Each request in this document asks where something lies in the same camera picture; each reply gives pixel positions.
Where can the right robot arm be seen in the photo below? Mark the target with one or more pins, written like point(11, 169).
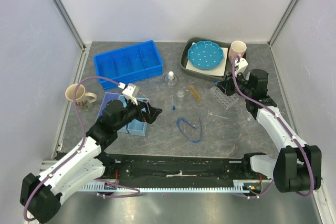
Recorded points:
point(297, 167)

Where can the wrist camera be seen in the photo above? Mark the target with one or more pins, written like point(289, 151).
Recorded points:
point(130, 92)
point(240, 65)

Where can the pink mug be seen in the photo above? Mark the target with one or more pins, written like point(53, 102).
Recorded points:
point(237, 48)

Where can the blue dotted plate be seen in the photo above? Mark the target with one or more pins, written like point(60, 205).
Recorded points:
point(205, 55)

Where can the blue divided plastic bin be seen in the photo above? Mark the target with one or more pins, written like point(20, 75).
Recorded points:
point(130, 64)

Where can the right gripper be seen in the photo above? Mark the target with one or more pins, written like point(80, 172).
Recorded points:
point(226, 84)

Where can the grey oval tray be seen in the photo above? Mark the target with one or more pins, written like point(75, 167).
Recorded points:
point(200, 75)

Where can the light blue middle box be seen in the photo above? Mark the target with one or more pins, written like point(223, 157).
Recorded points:
point(124, 129)

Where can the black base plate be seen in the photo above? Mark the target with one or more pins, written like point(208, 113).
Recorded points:
point(143, 171)

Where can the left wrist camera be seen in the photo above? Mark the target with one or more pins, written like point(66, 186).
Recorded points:
point(130, 92)

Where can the clear safety goggles blue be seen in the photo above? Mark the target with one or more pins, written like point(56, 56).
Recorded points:
point(187, 128)

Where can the purple small box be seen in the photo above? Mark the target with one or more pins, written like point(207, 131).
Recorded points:
point(107, 97)

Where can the light blue box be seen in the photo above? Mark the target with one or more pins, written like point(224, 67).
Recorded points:
point(137, 128)
point(124, 129)

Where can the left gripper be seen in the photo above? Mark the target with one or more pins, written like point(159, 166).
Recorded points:
point(140, 105)

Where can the light blue right box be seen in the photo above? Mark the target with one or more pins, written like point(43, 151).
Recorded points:
point(137, 128)

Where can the light blue cable duct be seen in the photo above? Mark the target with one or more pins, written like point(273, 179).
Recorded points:
point(237, 187)

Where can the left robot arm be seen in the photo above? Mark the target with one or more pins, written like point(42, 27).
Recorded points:
point(42, 195)

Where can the clear test tube rack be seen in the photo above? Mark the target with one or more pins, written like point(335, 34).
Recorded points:
point(219, 92)

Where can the dropper bottle white cap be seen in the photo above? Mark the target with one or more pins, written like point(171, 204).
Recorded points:
point(170, 79)

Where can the white square plate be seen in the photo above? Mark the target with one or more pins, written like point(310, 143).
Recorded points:
point(218, 71)

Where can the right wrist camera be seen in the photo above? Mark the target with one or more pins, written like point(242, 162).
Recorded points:
point(240, 65)

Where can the small glass beaker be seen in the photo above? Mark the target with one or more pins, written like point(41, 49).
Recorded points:
point(180, 95)

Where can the beige floral mug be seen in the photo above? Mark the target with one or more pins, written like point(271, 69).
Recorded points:
point(83, 99)

